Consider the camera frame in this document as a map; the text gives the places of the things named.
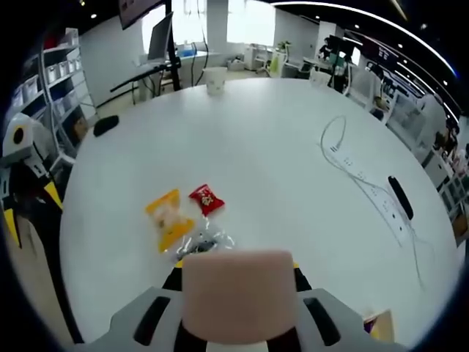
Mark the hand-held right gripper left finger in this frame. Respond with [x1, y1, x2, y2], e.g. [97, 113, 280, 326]
[75, 262, 206, 352]

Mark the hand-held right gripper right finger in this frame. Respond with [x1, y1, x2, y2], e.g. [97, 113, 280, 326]
[267, 262, 407, 352]

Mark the purple candy food packet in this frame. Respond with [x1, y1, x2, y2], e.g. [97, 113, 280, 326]
[368, 315, 382, 339]

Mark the beige food container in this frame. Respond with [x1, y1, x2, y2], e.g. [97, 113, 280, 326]
[361, 308, 396, 342]

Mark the yellow bread food packet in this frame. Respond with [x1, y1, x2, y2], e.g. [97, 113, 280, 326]
[144, 188, 196, 254]

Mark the clear dark cookie food packet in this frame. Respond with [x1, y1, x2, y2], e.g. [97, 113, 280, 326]
[170, 216, 236, 263]

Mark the small red food packet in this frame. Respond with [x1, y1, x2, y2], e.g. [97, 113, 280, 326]
[188, 183, 226, 218]

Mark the white storage shelf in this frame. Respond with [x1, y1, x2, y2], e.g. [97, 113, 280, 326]
[10, 29, 96, 147]

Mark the black soft case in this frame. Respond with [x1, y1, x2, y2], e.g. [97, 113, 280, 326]
[92, 114, 120, 138]

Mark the black oblong remote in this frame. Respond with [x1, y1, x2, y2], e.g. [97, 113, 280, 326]
[387, 175, 415, 221]

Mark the grey standing desk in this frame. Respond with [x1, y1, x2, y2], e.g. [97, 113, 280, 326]
[109, 60, 184, 106]

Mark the grey monitor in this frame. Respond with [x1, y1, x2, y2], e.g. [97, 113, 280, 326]
[147, 12, 174, 62]

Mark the large dark hanging screen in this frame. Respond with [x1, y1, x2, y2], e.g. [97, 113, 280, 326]
[118, 0, 164, 31]

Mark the black monitor stand pole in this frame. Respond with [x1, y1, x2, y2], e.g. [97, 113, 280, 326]
[166, 0, 183, 92]

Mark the white paper cup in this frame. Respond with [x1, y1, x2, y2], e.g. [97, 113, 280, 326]
[202, 67, 227, 97]

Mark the white mesh chair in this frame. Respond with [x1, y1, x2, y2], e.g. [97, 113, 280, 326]
[344, 67, 382, 107]
[386, 93, 428, 146]

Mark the small hanging display screen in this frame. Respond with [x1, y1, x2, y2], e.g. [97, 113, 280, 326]
[372, 43, 395, 62]

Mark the curved ceiling strip light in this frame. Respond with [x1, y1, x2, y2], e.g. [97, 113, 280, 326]
[274, 0, 461, 122]

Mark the white power strip with cable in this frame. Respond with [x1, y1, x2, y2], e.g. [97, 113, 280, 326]
[320, 115, 437, 290]

